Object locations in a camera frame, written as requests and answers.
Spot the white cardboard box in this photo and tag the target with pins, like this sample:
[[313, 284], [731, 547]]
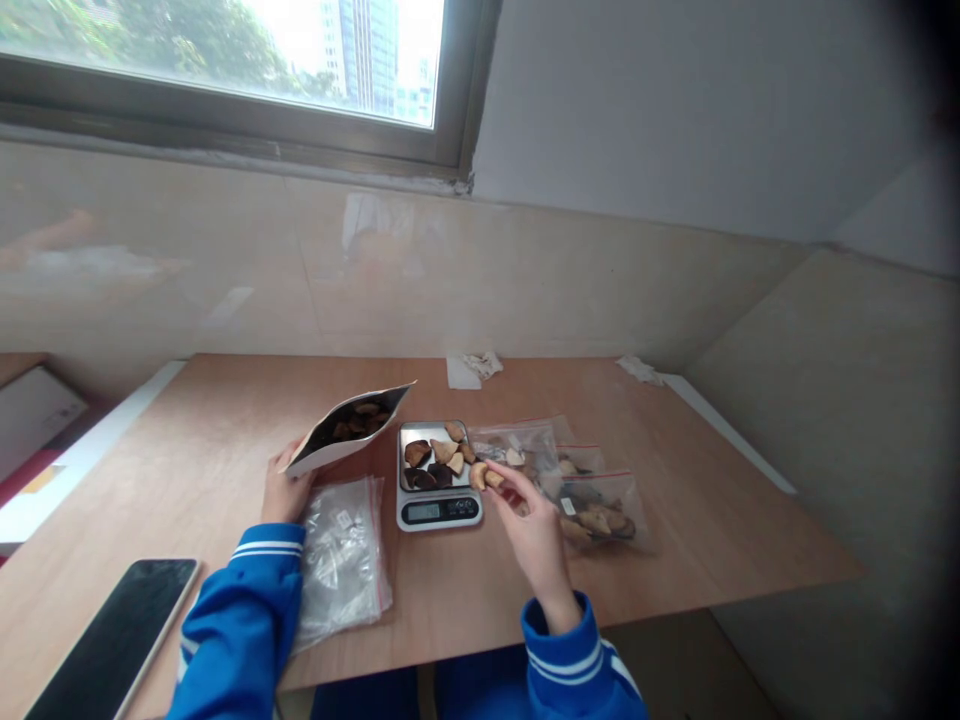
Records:
[[34, 416]]

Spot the small filled clear zip bag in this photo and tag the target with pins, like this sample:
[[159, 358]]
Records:
[[581, 459]]

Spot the dried mushrooms in pouch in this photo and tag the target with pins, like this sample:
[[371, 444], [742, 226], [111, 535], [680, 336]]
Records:
[[360, 421]]

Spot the silver digital kitchen scale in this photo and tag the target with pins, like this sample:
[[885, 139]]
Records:
[[439, 511]]

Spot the person's right hand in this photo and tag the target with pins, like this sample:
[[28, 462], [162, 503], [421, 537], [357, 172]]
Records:
[[538, 536]]

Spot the stack of empty zip bags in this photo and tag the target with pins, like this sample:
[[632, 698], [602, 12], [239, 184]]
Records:
[[341, 562]]

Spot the white paper sheet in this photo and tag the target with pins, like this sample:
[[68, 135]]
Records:
[[459, 379]]

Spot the white stand-up pouch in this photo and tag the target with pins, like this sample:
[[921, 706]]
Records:
[[330, 450]]

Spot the person's legs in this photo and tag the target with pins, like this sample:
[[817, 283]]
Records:
[[390, 694]]

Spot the wide filled clear zip bag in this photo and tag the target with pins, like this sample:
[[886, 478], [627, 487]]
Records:
[[604, 517]]

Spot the large filled clear zip bag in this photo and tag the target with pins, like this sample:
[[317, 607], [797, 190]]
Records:
[[525, 444]]

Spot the person's left hand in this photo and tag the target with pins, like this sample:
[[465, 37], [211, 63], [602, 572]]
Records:
[[281, 495]]

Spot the crumpled white tissue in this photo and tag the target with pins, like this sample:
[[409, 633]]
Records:
[[641, 370], [484, 364]]

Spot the tan dried mushroom piece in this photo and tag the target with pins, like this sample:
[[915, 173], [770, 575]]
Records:
[[484, 475]]

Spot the black smartphone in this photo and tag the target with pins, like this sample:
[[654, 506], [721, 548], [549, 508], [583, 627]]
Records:
[[112, 645]]

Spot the window with grey frame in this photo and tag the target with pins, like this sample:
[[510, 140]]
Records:
[[225, 52]]

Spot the pile of dried mushroom slices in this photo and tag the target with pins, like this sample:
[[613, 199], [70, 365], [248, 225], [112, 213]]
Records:
[[433, 461]]

